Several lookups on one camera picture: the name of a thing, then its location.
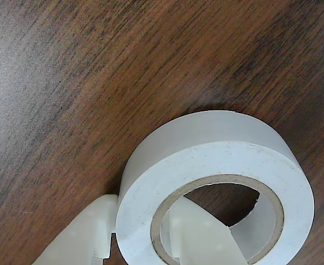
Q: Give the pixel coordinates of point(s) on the white tape roll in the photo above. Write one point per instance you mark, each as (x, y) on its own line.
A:
(222, 160)

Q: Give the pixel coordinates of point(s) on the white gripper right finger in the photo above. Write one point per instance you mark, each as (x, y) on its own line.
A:
(197, 237)

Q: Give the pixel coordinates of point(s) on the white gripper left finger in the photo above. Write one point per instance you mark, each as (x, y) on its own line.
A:
(81, 237)

